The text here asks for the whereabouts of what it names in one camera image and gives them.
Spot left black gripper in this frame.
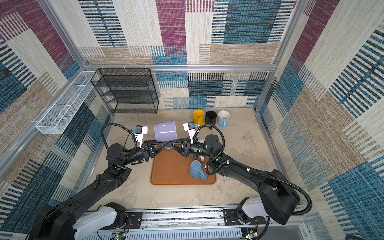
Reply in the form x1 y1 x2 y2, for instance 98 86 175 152
121 141 166 168

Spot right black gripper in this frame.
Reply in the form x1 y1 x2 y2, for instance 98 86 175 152
168 137 213 158

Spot lavender mug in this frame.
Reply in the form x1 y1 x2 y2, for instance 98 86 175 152
154 121 178 142

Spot teal blue mug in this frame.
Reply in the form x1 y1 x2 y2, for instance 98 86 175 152
189 161 208 181

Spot yellow mug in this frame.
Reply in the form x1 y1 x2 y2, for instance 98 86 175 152
193 110 205 126

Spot black mug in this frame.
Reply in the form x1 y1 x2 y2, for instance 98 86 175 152
205 111 218 126

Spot light blue mug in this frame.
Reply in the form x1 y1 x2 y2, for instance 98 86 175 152
218 110 231 128

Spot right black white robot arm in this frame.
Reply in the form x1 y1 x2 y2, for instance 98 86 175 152
168 135 312 225

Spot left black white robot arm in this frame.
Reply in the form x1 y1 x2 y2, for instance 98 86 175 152
26 141 185 240

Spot brown rectangular tray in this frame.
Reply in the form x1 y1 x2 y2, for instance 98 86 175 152
151 149 216 186

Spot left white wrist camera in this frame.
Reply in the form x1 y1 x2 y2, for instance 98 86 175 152
132 125 148 148

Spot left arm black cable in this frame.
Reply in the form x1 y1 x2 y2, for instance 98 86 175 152
100 122 139 157

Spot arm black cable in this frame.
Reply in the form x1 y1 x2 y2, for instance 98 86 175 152
194 124 313 216
100 122 139 157

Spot black wire shelf rack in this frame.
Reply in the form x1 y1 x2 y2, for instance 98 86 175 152
91 68 159 114

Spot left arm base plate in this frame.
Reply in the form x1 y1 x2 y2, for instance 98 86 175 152
101 212 143 230

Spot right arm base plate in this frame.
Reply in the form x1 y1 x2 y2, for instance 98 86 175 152
219 209 267 226

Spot white mesh wall basket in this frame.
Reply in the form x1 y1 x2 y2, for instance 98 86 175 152
36 71 95 135

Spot aluminium front rail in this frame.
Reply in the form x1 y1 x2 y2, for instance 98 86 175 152
81 206 316 240

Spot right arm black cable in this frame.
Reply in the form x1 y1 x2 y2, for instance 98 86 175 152
194 124 313 216

